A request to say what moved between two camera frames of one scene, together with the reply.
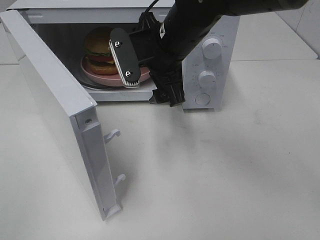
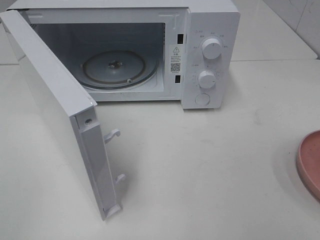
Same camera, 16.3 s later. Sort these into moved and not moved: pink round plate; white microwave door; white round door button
Moved: pink round plate
Not moved: white microwave door; white round door button
